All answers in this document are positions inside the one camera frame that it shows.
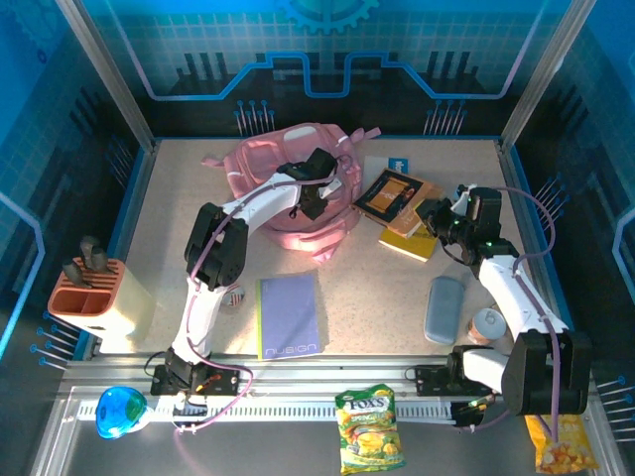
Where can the yellow cartoon book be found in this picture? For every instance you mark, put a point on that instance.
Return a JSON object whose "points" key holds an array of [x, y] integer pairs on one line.
{"points": [[404, 245]]}

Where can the brown hardcover book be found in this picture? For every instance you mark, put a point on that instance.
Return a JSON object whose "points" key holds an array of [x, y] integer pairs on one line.
{"points": [[392, 193]]}

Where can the white and blue notebook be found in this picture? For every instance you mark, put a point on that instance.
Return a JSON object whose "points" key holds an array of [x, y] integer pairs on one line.
{"points": [[377, 166]]}

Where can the pink backpack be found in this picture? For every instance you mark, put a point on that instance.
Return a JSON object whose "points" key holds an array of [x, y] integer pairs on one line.
{"points": [[253, 158]]}

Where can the grey-blue pencil case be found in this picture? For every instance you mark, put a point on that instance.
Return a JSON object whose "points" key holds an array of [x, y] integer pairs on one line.
{"points": [[444, 312]]}

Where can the purple notebook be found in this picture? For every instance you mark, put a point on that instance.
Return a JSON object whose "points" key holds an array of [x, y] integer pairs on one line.
{"points": [[289, 312]]}

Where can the flag print pouch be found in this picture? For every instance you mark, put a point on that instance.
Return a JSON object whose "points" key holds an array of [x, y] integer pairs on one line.
{"points": [[235, 296]]}

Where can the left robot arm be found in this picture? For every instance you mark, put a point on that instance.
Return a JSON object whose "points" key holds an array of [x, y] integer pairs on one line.
{"points": [[218, 248]]}

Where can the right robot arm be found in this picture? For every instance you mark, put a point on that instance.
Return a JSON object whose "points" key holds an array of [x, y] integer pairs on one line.
{"points": [[546, 377]]}

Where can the green candy bag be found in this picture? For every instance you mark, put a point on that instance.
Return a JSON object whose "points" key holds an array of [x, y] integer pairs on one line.
{"points": [[367, 431]]}

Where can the yellow snack bag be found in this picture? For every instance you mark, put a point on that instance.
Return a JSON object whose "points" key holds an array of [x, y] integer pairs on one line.
{"points": [[570, 451]]}

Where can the pink cup with white lid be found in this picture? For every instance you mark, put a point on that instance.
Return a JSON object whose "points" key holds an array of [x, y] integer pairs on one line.
{"points": [[488, 322]]}

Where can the black right connector box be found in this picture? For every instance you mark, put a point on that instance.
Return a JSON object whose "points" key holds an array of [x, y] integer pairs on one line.
{"points": [[469, 414]]}

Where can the black connector box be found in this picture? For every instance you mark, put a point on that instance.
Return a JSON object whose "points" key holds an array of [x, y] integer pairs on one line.
{"points": [[469, 414], [191, 411]]}

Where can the orange and cream knife block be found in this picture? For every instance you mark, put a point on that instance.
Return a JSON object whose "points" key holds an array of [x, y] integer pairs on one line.
{"points": [[99, 307]]}

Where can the black left connector box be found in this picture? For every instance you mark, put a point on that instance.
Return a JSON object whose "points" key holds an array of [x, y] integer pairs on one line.
{"points": [[191, 411]]}

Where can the blue and green plastic ball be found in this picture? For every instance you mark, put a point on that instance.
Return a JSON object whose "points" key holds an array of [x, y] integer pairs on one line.
{"points": [[119, 411]]}

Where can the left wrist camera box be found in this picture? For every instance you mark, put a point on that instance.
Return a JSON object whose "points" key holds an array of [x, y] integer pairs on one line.
{"points": [[331, 189]]}

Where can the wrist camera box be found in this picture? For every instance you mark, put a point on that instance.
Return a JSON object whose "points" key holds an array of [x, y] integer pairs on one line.
{"points": [[464, 191], [331, 189]]}

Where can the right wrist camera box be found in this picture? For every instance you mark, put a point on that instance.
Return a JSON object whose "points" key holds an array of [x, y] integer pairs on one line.
{"points": [[464, 191]]}

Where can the aluminium side rail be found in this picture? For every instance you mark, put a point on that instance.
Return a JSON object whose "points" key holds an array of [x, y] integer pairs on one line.
{"points": [[528, 238], [139, 198]]}

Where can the aluminium frame post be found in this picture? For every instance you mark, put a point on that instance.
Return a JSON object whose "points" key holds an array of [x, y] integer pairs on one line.
{"points": [[544, 74], [109, 74]]}

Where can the aluminium cross rail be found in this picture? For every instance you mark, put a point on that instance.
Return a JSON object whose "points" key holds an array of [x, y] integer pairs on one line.
{"points": [[322, 372]]}

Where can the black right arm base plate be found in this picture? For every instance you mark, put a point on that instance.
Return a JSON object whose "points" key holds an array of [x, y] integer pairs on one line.
{"points": [[431, 379]]}

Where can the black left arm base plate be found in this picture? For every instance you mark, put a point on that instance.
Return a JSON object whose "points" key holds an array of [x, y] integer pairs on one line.
{"points": [[230, 379]]}

